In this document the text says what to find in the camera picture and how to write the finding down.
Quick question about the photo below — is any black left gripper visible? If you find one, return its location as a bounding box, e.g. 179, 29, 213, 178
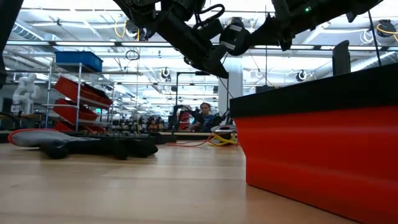
113, 0, 230, 78

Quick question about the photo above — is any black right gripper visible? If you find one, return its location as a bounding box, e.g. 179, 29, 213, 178
248, 0, 315, 52

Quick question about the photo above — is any black red-wire spool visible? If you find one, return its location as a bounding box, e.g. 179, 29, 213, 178
218, 22, 251, 57

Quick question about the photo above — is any red wire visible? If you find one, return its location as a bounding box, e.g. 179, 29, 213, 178
164, 51, 234, 148

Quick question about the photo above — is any white building pillar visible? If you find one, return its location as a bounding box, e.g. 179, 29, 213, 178
217, 55, 244, 118

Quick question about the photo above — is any person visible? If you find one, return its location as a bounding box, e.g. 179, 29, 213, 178
188, 101, 224, 133

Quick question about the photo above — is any black screwdriver bit case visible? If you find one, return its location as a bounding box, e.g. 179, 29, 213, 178
99, 131, 178, 146

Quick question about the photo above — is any red box with grey lid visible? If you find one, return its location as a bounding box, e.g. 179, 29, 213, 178
229, 63, 398, 224

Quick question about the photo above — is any blue storage bin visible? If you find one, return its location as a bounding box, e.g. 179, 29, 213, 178
55, 51, 104, 73

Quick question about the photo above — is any red storage bin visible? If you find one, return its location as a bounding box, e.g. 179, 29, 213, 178
52, 98, 100, 124
54, 76, 113, 108
54, 120, 106, 134

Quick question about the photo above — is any metal shelf rack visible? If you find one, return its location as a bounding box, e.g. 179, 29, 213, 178
42, 62, 116, 133

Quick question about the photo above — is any grey black work glove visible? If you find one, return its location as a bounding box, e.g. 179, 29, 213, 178
7, 128, 159, 161

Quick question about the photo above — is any black background station frame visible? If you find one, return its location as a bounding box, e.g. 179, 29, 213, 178
175, 70, 230, 125

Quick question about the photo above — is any black yellow-wire spool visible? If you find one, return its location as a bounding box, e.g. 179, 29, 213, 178
211, 124, 238, 144

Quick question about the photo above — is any black upright post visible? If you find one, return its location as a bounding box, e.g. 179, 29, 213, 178
331, 39, 351, 77

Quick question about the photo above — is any hanging coiled black cable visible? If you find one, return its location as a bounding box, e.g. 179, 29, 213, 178
125, 49, 141, 62

